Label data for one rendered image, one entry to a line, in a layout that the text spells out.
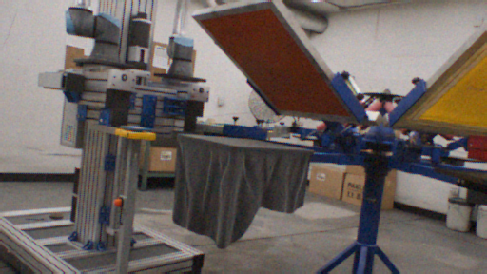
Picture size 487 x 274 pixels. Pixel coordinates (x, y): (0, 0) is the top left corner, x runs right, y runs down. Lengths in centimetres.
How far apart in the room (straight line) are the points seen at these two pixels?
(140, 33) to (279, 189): 116
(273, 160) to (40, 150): 405
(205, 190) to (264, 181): 26
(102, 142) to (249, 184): 100
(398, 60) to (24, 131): 513
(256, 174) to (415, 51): 510
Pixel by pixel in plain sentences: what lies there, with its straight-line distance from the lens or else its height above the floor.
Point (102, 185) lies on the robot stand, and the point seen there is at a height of 60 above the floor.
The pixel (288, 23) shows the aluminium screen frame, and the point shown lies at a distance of 179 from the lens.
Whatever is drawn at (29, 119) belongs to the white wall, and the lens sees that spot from 550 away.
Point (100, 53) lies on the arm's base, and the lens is 223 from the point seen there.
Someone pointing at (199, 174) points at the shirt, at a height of 79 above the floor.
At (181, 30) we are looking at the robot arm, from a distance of 269.
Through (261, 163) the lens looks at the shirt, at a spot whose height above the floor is 88.
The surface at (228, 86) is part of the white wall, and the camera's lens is 671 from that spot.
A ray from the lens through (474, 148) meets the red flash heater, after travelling 178.
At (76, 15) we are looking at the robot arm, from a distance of 225.
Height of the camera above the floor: 107
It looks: 3 degrees down
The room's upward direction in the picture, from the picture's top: 7 degrees clockwise
